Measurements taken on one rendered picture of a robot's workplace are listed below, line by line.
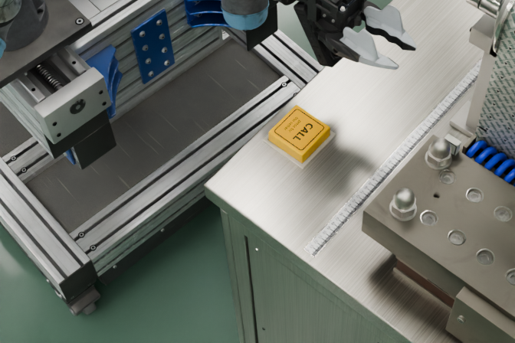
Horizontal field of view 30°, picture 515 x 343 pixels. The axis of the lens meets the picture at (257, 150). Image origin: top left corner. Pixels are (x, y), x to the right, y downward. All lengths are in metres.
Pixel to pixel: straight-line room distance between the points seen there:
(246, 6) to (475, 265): 0.55
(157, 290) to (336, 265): 1.05
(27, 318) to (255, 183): 1.09
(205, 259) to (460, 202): 1.20
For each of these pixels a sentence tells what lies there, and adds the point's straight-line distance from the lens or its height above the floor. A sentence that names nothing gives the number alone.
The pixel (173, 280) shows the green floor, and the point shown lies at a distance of 2.41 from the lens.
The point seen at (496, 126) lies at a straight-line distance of 1.34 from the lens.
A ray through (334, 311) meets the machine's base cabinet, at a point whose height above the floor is 0.80.
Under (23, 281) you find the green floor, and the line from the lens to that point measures 2.48.
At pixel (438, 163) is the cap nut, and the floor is 1.04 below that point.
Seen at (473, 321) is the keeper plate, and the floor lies 0.99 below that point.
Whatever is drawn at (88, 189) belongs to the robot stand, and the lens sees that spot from 2.32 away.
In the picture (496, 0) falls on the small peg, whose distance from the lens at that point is 1.26.
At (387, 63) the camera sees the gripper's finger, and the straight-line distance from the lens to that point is 1.35.
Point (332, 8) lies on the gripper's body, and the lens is 1.34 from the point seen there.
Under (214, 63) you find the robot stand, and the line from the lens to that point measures 2.49.
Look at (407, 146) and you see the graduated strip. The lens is 1.51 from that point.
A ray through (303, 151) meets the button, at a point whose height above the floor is 0.92.
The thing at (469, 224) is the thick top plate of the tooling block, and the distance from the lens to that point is 1.31.
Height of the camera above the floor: 2.16
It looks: 57 degrees down
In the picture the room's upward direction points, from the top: 4 degrees counter-clockwise
